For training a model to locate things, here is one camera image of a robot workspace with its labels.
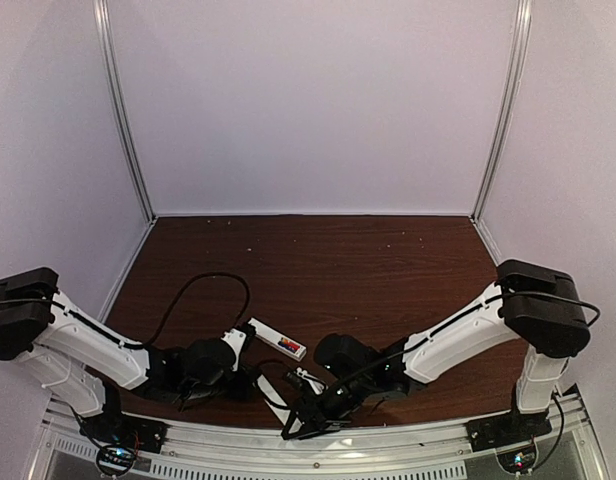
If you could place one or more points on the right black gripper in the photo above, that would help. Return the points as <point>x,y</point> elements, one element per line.
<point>308,416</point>

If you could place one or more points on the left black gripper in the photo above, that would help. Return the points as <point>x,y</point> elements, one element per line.
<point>245,383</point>

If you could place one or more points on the blue battery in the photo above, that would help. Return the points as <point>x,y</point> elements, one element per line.
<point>284,342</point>

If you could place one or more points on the white remote control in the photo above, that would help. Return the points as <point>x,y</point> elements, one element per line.
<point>271,337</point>

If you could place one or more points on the red battery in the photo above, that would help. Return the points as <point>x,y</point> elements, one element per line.
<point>292,347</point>

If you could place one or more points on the white battery cover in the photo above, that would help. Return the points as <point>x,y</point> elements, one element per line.
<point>272,398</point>

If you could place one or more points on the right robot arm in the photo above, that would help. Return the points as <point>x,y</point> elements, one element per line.
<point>526,301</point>

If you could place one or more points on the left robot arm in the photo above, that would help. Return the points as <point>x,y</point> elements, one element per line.
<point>86,363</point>

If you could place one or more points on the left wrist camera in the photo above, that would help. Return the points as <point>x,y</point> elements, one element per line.
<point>239,339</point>

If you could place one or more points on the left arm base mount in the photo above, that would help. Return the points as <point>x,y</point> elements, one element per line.
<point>131,432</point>

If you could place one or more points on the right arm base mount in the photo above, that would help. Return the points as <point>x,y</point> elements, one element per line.
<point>506,429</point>

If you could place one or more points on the left aluminium frame post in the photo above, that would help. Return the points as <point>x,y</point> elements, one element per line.
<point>102,17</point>

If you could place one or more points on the aluminium frame post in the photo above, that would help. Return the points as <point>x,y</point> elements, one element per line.
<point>102,17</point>
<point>520,37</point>

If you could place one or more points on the right aluminium frame post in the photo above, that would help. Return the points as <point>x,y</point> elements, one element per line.
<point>520,37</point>

